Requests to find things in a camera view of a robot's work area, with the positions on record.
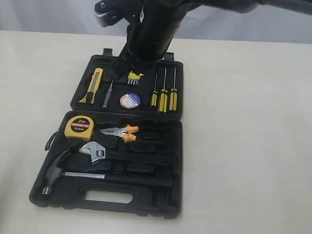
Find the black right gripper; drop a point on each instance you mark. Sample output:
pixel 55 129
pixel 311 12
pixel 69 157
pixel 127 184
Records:
pixel 150 35

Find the black electrical tape roll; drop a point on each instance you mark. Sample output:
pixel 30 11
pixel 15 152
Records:
pixel 130 101

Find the yellow utility knife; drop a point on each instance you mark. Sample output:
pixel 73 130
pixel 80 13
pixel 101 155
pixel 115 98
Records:
pixel 93 87

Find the orange black handled pliers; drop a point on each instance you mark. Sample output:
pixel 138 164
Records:
pixel 127 134

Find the yellow tape measure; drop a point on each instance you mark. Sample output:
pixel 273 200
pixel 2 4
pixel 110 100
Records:
pixel 79 127

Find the black plastic tool case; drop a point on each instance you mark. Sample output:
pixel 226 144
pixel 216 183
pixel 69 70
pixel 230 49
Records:
pixel 102 195

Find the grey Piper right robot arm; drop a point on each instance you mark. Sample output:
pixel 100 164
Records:
pixel 240 6

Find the yellow hex key set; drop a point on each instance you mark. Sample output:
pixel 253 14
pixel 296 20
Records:
pixel 134 79

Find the small yellow black screwdriver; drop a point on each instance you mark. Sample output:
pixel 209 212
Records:
pixel 154 93

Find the middle yellow black screwdriver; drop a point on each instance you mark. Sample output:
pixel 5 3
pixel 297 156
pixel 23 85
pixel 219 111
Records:
pixel 162 105

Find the right yellow black screwdriver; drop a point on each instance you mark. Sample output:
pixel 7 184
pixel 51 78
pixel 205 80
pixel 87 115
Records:
pixel 173 95

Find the chrome adjustable wrench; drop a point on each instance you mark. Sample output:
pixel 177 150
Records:
pixel 98 152

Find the steel claw hammer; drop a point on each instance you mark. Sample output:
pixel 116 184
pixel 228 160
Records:
pixel 54 172

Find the clear handle tester screwdriver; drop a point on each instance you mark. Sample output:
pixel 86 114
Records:
pixel 108 94

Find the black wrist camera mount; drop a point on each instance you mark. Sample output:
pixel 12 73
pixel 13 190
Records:
pixel 110 12

